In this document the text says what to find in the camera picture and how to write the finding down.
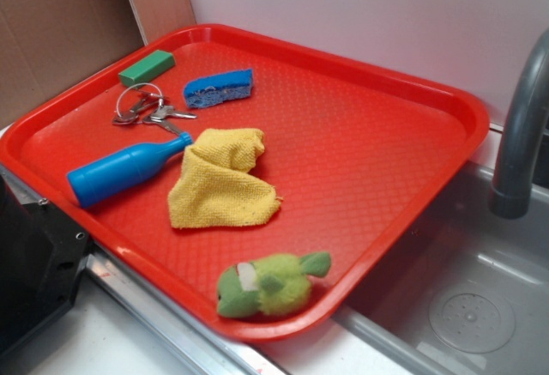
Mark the blue plastic bottle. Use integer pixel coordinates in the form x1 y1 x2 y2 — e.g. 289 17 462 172
67 132 193 208

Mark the blue sponge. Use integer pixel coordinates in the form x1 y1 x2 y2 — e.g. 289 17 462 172
183 69 254 109

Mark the grey faucet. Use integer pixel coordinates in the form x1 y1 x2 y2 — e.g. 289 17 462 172
488 32 548 219

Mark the red plastic tray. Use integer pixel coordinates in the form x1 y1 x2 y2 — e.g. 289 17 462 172
1 25 489 342

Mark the grey sink basin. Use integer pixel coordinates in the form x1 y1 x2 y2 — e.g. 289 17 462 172
335 163 548 374

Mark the yellow microfiber cloth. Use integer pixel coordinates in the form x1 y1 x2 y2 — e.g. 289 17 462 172
167 128 281 229

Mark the brown cardboard panel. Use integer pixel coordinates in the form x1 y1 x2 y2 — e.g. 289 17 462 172
1 0 143 127

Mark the green plush fish toy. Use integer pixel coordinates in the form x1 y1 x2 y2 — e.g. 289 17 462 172
216 251 332 319

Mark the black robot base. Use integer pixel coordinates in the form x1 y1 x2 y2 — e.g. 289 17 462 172
1 180 92 358

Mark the green rectangular block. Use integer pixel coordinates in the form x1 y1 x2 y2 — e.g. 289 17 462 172
118 50 176 87

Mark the bunch of metal keys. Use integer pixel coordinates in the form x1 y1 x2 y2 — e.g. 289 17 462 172
112 83 197 136

